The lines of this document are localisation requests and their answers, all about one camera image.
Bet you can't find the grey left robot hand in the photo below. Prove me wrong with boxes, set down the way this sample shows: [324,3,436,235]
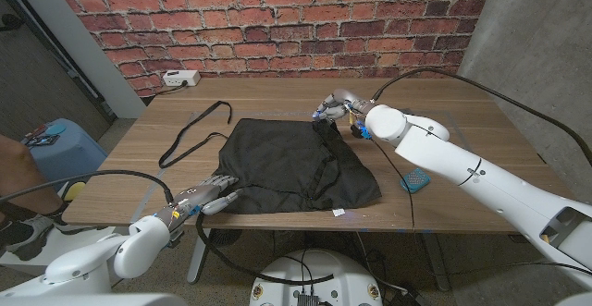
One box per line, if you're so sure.
[154,174,244,231]

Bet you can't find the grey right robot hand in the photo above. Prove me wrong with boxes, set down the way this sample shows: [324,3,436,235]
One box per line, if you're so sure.
[312,88,378,125]

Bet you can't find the black apron with straps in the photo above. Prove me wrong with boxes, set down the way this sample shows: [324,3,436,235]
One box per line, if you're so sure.
[158,100,383,218]

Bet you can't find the teal perforated block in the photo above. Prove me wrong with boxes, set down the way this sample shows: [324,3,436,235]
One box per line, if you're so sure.
[400,166,431,194]

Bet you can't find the black round fan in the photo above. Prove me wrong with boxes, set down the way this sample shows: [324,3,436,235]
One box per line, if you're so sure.
[203,228,244,248]

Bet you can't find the metal table leg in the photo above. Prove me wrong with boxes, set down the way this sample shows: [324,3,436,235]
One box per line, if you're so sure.
[186,227,214,284]
[420,232,450,292]

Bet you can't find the red brick printed backdrop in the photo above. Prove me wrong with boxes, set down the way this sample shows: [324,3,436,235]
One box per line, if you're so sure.
[47,0,496,98]

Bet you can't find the white power strip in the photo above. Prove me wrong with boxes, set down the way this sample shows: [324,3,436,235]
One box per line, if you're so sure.
[162,68,202,88]

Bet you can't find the yellow white object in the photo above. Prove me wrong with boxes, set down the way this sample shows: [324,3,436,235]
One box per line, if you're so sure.
[59,180,87,202]

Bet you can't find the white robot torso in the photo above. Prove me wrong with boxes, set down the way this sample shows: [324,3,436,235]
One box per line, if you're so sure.
[249,249,384,306]

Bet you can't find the blue plastic stool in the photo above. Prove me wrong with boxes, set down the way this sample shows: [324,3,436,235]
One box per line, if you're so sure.
[25,118,108,191]

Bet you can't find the small items on container lid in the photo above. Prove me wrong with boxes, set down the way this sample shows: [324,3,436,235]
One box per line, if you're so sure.
[22,123,66,148]

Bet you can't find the grey black sneaker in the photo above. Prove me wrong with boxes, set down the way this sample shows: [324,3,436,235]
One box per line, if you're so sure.
[0,215,64,262]

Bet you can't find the black looping wrist cable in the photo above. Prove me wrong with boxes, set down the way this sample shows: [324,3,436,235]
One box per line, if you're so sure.
[195,212,335,286]

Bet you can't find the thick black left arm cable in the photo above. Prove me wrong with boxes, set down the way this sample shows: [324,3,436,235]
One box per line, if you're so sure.
[0,169,175,205]

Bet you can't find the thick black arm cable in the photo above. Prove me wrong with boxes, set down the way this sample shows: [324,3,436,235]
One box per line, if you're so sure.
[371,67,592,166]
[0,169,175,205]

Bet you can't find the thin black wrist wire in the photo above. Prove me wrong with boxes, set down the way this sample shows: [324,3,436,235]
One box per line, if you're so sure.
[369,138,417,251]

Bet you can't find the black power strip cord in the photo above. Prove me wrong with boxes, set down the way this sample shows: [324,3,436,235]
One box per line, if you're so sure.
[154,80,189,97]

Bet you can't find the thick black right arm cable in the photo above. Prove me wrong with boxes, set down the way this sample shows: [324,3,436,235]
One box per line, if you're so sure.
[371,67,592,166]

